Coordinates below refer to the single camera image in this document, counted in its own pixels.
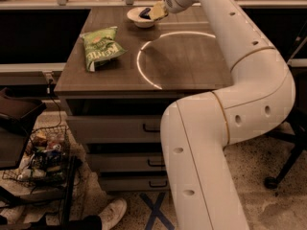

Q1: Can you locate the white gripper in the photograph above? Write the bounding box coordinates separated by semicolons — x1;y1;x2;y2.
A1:
149;0;198;21

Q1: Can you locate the blue rxbar blueberry bar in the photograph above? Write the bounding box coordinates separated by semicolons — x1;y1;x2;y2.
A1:
139;8;151;19

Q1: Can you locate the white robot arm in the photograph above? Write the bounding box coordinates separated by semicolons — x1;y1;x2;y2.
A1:
160;0;295;230

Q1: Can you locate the white paper bowl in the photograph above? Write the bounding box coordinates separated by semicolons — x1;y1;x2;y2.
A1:
127;7;155;28

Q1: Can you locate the green kettle chips bag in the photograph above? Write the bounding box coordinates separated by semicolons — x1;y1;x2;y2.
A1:
80;26;126;72

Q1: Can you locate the grey drawer cabinet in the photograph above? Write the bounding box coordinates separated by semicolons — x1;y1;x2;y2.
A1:
54;6;234;194

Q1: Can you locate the top grey drawer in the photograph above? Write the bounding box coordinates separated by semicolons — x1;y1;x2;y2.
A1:
66;115;161;144

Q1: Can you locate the grey drawer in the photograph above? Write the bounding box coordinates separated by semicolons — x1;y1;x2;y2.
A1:
86;152;165;173
98;172;169;192
66;115;161;144

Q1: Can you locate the middle grey drawer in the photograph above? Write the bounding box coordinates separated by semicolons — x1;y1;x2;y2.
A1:
86;152;165;173

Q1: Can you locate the dark brown chair left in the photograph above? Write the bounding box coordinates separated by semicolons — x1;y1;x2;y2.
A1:
0;87;46;170

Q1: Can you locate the bottom grey drawer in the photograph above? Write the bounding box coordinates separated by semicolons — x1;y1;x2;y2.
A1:
98;172;169;192

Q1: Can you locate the black office chair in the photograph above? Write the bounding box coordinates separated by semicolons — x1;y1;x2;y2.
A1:
264;21;307;190

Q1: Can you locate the white sneaker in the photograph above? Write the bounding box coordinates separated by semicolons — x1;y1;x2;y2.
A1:
99;198;127;230

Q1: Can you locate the black cable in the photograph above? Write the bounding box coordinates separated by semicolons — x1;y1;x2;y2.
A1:
47;79;63;129

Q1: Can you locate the wire basket with snacks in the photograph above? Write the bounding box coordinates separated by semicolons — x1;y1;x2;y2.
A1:
2;126;70;187

